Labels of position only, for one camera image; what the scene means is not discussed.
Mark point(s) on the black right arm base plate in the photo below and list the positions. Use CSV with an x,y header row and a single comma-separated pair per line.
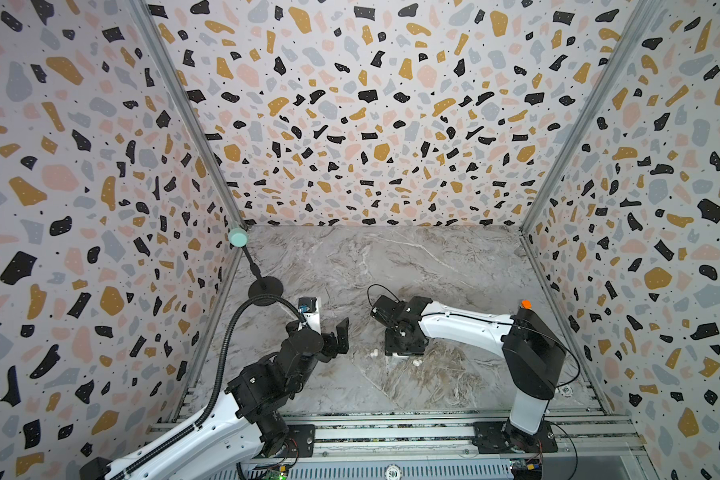
x,y
497,437

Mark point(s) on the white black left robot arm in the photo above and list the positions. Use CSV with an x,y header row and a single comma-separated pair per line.
x,y
240,423

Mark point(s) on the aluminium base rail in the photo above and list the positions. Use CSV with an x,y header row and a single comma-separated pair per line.
x,y
579,444

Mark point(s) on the aluminium corner frame post left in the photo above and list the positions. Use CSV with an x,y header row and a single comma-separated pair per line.
x,y
139,11

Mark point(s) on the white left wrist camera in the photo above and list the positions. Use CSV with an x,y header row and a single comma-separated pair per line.
x,y
309,308

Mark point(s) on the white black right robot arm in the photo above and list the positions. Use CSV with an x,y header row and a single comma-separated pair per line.
x,y
534,355

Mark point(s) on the aluminium corner frame post right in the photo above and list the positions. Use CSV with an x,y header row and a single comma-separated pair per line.
x,y
639,21

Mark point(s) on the aluminium corner frame post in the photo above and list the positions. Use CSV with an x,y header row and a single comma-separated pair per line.
x,y
639,21
139,11

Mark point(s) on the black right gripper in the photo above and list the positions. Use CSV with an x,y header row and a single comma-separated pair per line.
x,y
396,312

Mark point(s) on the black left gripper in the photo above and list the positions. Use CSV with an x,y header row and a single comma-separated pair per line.
x,y
334,346

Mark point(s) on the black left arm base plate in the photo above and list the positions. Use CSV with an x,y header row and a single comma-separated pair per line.
x,y
288,441

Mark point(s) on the black stand with green ball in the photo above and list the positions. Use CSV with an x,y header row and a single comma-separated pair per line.
x,y
264,288

